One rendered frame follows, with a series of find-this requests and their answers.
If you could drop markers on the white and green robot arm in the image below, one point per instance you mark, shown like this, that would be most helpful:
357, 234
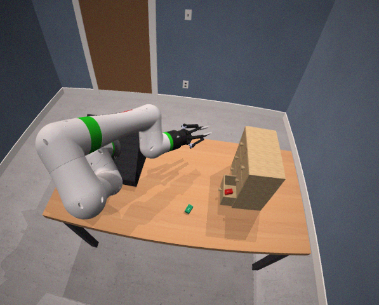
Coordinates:
63, 145

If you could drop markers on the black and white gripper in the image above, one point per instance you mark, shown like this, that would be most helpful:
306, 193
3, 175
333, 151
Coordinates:
187, 140

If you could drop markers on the green 9v battery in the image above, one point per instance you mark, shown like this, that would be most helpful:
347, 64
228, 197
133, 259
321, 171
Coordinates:
188, 209

